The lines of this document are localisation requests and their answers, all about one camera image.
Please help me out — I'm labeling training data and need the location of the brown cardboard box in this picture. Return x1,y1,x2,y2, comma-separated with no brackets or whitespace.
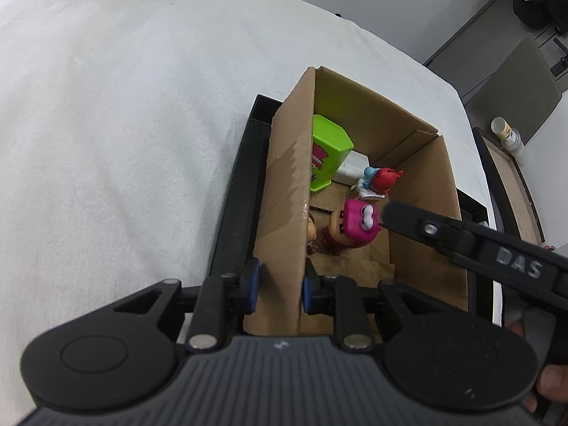
245,67,468,335

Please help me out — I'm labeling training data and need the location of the red blue small figure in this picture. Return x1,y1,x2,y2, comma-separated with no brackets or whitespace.
349,166,404,200

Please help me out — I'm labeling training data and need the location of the black rectangular tray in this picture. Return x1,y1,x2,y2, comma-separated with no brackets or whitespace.
209,94,502,323

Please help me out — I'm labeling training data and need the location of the brown haired girl figure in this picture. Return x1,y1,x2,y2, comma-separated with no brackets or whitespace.
306,214,320,255

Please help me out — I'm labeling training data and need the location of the person's right hand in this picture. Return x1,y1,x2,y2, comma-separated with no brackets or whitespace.
506,320,568,414

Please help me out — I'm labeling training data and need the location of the yellow capped plastic bottle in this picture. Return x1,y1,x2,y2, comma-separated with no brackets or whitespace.
490,116,526,160

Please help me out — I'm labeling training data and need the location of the white small box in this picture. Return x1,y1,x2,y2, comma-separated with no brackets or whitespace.
332,150,370,186

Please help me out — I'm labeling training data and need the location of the green hexagonal toy cup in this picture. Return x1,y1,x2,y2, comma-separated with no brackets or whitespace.
310,114,354,193

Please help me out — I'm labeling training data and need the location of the black door handle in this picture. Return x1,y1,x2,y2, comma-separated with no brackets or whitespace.
550,37,568,76

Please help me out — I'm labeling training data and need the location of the pink haired doll figure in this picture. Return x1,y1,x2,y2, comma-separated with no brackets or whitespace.
322,199,381,254

